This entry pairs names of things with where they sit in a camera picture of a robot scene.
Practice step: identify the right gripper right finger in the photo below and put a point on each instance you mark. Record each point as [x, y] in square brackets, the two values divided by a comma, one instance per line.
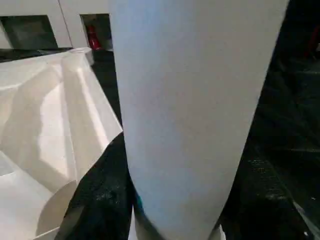
[262, 212]

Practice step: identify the white plastic table top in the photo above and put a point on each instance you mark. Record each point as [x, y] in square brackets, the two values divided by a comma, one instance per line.
[50, 125]

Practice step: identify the white cabinet with windows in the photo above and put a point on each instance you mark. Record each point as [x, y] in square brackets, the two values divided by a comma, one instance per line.
[65, 22]

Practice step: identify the black mat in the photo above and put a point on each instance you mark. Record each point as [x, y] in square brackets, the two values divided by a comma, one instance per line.
[295, 100]

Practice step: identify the red fire extinguisher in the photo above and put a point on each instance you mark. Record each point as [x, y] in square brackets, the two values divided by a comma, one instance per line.
[94, 40]

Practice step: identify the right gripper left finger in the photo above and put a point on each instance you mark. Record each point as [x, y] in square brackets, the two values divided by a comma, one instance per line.
[100, 205]

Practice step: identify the white plastic table leg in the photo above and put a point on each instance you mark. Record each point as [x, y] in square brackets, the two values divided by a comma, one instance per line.
[195, 100]

